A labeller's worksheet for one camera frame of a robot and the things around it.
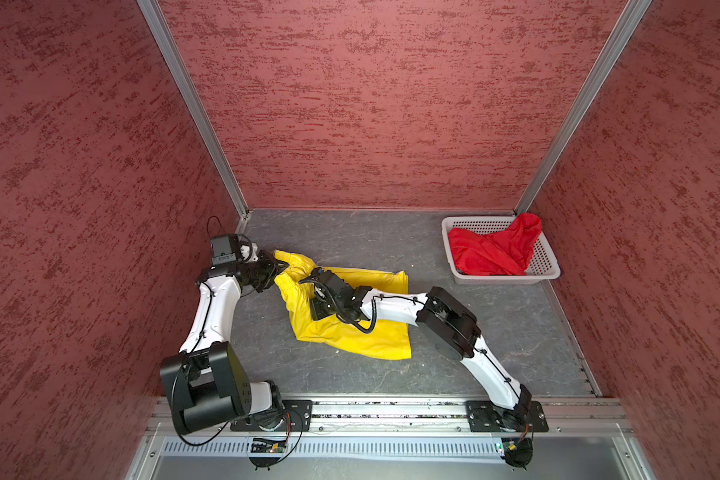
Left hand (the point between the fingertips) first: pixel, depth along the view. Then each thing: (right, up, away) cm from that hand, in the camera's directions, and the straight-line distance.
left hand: (290, 269), depth 83 cm
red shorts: (+65, +4, +10) cm, 66 cm away
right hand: (+4, -14, +9) cm, 17 cm away
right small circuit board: (+59, -43, -12) cm, 74 cm away
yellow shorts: (+28, -21, +2) cm, 35 cm away
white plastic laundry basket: (+81, 0, +14) cm, 82 cm away
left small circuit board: (-2, -42, -11) cm, 44 cm away
